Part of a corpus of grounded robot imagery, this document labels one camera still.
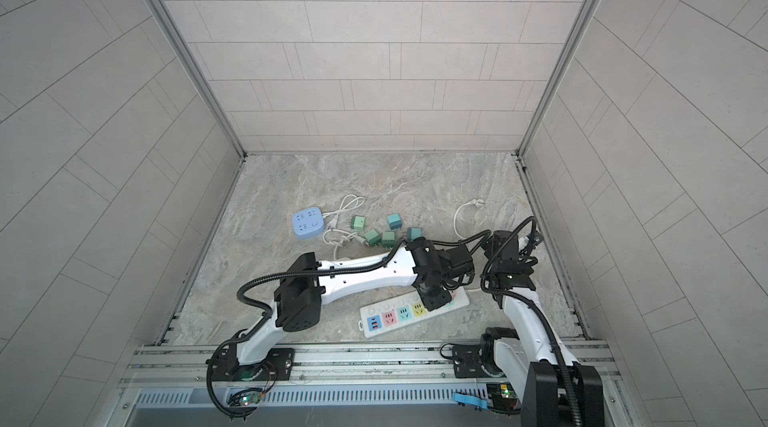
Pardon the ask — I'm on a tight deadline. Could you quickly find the white cable of blue socket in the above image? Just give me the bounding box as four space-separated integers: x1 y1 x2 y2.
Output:
322 194 367 230

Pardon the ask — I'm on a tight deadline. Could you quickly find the right circuit board with wires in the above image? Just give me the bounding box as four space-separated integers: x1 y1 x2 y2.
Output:
486 383 520 415

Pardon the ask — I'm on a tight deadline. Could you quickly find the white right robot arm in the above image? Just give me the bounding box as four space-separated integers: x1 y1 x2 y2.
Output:
480 216 605 426

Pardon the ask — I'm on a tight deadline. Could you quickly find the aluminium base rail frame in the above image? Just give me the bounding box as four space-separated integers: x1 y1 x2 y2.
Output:
98 328 637 426

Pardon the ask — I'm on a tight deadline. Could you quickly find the left circuit board with wires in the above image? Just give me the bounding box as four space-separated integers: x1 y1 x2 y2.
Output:
227 388 265 408

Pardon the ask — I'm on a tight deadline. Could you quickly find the circuit board with wires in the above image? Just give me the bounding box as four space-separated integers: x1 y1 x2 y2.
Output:
486 383 520 415
227 388 265 408

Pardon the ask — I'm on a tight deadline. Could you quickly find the teal plug adapter upper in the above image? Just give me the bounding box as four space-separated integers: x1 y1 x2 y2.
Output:
387 213 403 230

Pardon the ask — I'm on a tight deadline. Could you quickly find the metal corner wall profile left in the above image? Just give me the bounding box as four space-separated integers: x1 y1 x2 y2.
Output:
144 0 247 161

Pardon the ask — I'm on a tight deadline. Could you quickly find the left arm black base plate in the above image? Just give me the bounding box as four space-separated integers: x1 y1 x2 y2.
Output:
206 346 295 382

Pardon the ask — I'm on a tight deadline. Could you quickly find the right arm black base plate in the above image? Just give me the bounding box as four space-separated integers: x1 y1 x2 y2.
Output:
450 344 501 379

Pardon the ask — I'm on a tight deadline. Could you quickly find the dark teal plug adapter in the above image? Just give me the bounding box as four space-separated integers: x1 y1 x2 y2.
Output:
406 227 423 242

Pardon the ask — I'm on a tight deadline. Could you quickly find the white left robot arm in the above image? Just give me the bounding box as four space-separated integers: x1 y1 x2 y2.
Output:
207 237 476 375

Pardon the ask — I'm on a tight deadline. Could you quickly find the white round plug with cable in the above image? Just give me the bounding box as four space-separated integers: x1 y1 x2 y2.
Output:
452 198 485 240

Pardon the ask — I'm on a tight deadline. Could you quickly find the metal corner wall profile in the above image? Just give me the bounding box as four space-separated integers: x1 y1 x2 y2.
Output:
515 0 626 158
144 0 247 161

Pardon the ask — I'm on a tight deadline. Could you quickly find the green adapter lower left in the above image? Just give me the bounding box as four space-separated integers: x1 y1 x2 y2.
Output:
364 229 382 247

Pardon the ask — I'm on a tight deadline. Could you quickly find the metal corner wall profile right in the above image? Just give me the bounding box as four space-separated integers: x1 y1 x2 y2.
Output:
515 0 626 158

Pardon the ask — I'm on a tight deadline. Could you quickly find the blue connector tag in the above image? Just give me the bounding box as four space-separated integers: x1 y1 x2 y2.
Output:
452 392 489 410

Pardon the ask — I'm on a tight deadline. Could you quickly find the green plug adapter upper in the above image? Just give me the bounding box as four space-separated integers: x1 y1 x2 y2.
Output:
350 215 366 231

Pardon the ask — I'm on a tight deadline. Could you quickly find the white multicolour power strip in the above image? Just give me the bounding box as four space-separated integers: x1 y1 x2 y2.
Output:
358 287 470 339

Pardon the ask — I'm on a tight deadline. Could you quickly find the blue square power socket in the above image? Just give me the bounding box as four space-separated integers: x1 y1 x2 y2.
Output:
291 207 325 240

